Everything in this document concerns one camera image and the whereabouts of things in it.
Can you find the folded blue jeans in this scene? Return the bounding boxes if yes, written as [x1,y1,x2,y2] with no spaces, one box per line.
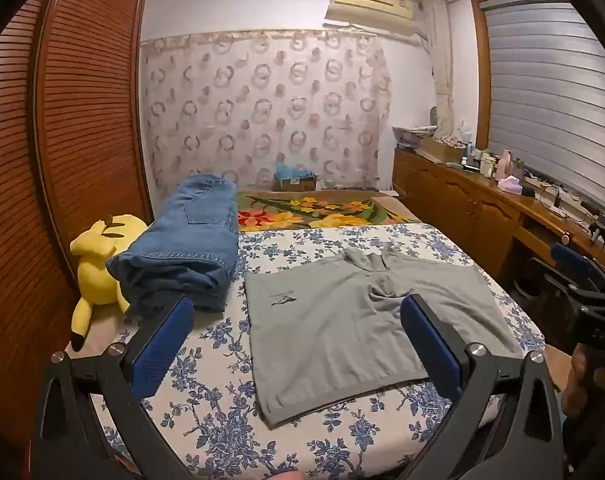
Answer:
[106,175,240,317]

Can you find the person's right forearm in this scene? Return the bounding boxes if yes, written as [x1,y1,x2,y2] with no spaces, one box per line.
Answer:
[565,410,605,480]

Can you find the yellow plush toy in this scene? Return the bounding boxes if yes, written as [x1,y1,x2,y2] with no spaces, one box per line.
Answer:
[70,214,149,352]

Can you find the stack of papers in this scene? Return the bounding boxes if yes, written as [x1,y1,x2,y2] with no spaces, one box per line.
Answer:
[393,125,439,149]

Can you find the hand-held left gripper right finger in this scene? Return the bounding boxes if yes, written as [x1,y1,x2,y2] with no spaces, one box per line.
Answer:
[399,293,566,480]

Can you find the open cardboard box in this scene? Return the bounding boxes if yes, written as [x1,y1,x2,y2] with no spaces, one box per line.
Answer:
[419,135,466,164]

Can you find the beige air conditioner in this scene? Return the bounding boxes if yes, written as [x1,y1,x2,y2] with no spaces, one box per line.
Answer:
[323,0,416,37]

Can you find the cardboard box with blue cloth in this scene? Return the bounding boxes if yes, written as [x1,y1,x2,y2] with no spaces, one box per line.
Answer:
[273,162,319,192]

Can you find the grey pants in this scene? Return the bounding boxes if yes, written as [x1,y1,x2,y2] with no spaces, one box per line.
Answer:
[243,246,524,428]

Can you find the person's right hand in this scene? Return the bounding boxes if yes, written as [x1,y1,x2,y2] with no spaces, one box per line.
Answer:
[562,342,604,420]

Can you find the brown louvred wooden wardrobe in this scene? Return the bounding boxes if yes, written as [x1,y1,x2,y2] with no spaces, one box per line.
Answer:
[0,0,154,461]

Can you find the black waste bin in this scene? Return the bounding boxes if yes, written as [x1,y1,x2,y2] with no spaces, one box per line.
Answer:
[512,259,550,303]

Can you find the wooden cabinet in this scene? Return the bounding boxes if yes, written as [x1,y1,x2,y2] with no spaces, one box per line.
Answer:
[392,145,605,331]

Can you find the blue floral bedsheet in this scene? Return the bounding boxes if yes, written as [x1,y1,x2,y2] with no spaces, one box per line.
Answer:
[90,222,546,480]

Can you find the tied beige curtain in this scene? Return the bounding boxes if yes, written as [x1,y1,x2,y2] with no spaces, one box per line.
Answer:
[429,0,456,139]

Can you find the colourful flower blanket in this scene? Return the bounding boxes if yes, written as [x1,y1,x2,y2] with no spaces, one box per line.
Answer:
[235,191,423,234]

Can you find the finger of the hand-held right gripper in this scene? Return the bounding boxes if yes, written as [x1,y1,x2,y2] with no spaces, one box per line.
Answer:
[551,242,605,286]
[529,258,605,313]

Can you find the circle patterned wall curtain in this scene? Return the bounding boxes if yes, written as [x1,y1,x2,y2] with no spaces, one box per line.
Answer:
[140,30,391,200]

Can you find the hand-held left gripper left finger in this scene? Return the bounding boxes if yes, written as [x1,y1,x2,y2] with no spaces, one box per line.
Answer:
[32,295,196,480]

